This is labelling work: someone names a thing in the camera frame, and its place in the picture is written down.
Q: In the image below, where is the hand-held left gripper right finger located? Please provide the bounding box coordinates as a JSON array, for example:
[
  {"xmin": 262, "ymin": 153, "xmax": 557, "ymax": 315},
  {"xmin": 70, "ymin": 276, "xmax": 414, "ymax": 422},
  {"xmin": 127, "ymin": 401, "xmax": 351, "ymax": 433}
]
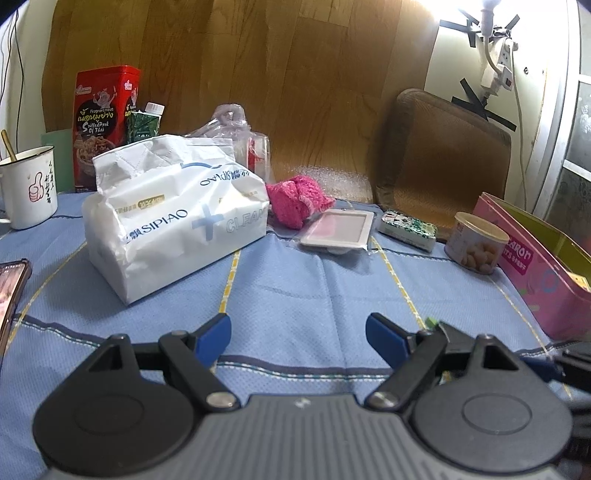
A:
[{"xmin": 365, "ymin": 313, "xmax": 525, "ymax": 411}]

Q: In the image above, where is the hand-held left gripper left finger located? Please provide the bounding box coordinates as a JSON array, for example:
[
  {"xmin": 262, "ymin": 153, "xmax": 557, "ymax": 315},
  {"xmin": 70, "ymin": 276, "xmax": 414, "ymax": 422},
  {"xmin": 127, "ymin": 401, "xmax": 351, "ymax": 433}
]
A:
[{"xmin": 85, "ymin": 313, "xmax": 241, "ymax": 413}]

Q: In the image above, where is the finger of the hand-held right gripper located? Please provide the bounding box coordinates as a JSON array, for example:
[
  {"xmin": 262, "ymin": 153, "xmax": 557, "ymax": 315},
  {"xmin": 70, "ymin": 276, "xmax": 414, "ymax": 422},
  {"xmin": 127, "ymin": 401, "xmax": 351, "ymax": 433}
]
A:
[{"xmin": 519, "ymin": 344, "xmax": 591, "ymax": 384}]

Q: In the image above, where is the pink tin box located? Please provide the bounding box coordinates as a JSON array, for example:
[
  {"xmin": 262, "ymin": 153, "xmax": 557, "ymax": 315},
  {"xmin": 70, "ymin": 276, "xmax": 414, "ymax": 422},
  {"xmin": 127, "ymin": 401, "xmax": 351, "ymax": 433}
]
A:
[{"xmin": 475, "ymin": 191, "xmax": 591, "ymax": 342}]

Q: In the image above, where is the green patterned tissue pack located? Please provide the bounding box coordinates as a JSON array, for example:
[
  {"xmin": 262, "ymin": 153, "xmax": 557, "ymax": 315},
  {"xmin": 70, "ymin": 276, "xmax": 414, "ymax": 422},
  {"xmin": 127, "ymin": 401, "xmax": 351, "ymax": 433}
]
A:
[{"xmin": 379, "ymin": 209, "xmax": 438, "ymax": 252}]

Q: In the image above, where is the pink knitted cloth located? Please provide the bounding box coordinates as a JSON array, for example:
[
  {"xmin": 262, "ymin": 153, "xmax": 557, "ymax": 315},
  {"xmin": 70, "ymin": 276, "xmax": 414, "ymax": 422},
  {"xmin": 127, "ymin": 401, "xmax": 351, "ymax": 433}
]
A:
[{"xmin": 265, "ymin": 175, "xmax": 335, "ymax": 230}]

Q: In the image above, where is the blue tablecloth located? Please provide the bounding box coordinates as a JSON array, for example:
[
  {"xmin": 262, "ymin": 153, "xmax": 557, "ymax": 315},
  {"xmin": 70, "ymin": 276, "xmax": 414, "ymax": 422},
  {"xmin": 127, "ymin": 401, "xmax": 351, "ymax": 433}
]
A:
[{"xmin": 0, "ymin": 191, "xmax": 591, "ymax": 480}]

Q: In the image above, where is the white card holder in sleeve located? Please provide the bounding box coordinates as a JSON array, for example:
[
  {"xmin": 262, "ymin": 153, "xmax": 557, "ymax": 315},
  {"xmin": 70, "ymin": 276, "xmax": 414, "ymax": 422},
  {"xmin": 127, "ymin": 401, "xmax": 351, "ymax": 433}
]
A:
[{"xmin": 295, "ymin": 208, "xmax": 377, "ymax": 257}]

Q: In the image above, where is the round snack can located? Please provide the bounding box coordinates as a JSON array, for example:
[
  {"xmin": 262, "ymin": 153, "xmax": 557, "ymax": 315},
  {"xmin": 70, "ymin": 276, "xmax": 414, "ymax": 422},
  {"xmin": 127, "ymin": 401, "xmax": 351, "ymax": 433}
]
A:
[{"xmin": 444, "ymin": 211, "xmax": 509, "ymax": 276}]

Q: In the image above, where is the white tissue pack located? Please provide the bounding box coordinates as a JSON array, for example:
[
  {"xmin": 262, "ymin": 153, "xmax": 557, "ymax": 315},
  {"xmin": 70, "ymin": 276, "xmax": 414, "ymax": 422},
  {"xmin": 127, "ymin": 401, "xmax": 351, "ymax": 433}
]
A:
[{"xmin": 82, "ymin": 135, "xmax": 271, "ymax": 305}]

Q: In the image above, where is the brown seat cushion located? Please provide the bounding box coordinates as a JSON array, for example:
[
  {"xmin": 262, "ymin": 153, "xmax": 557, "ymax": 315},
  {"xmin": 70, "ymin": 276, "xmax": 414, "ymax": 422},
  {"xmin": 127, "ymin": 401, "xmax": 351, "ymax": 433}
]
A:
[{"xmin": 372, "ymin": 89, "xmax": 512, "ymax": 236}]

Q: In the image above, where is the smartphone in dark case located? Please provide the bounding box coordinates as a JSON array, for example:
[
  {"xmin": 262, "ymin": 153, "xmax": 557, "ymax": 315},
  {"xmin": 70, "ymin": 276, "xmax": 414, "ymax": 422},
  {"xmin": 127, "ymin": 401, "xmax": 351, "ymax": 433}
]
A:
[{"xmin": 0, "ymin": 260, "xmax": 32, "ymax": 354}]

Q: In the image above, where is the clear bag with cups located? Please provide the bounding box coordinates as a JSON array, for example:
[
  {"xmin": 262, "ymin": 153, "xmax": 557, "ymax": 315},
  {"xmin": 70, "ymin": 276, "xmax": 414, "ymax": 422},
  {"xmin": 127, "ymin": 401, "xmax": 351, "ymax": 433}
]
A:
[{"xmin": 185, "ymin": 104, "xmax": 273, "ymax": 183}]

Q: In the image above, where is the green drink carton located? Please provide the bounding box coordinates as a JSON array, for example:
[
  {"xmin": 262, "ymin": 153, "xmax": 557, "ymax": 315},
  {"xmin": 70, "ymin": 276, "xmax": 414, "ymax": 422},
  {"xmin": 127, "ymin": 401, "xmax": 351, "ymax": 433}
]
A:
[{"xmin": 126, "ymin": 102, "xmax": 165, "ymax": 144}]

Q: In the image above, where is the floral glass sliding door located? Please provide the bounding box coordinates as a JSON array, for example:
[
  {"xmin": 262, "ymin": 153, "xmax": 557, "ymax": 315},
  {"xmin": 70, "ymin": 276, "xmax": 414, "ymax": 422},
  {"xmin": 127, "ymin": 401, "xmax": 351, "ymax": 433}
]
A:
[{"xmin": 531, "ymin": 0, "xmax": 591, "ymax": 232}]

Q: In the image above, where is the white enamel mug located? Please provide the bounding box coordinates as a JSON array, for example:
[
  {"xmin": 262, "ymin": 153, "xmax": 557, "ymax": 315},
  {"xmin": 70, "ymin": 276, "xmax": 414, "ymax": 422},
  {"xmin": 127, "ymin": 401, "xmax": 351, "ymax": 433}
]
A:
[{"xmin": 0, "ymin": 146, "xmax": 58, "ymax": 230}]

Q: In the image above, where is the red tin box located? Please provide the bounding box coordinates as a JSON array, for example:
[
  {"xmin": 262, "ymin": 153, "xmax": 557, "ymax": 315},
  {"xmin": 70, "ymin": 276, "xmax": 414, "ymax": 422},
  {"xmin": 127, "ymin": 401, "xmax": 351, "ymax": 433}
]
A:
[{"xmin": 74, "ymin": 66, "xmax": 142, "ymax": 193}]

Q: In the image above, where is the black tape cross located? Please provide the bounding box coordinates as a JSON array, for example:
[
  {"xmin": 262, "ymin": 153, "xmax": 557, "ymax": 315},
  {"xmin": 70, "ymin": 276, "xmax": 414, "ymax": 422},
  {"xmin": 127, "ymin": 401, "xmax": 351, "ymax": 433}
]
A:
[
  {"xmin": 438, "ymin": 10, "xmax": 522, "ymax": 47},
  {"xmin": 451, "ymin": 78, "xmax": 518, "ymax": 132}
]

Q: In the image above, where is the pale green sheet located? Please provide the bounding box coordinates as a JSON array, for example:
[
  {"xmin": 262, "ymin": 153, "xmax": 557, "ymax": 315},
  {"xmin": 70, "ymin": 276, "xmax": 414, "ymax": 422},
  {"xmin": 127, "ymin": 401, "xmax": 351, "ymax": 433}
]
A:
[{"xmin": 41, "ymin": 130, "xmax": 77, "ymax": 149}]

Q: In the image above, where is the wood-grain board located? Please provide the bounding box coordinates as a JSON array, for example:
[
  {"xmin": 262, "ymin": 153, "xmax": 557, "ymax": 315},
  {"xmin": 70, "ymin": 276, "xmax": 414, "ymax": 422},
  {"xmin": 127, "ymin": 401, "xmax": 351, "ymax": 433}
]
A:
[{"xmin": 41, "ymin": 0, "xmax": 439, "ymax": 204}]

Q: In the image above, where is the spoon in mug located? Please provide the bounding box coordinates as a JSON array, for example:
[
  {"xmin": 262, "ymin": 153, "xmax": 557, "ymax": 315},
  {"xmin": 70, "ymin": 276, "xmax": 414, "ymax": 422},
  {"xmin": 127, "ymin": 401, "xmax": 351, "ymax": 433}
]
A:
[{"xmin": 1, "ymin": 129, "xmax": 20, "ymax": 163}]

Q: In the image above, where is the white power cable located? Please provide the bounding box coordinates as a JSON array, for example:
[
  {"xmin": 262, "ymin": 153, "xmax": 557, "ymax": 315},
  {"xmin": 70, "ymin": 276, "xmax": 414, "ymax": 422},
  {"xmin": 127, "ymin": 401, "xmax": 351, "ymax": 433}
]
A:
[{"xmin": 482, "ymin": 9, "xmax": 529, "ymax": 210}]

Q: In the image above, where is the white wall power strip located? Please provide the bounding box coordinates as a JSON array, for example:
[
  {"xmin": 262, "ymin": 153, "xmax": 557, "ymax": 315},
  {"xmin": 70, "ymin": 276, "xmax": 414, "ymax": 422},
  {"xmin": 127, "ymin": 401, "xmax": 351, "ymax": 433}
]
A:
[{"xmin": 480, "ymin": 39, "xmax": 515, "ymax": 90}]

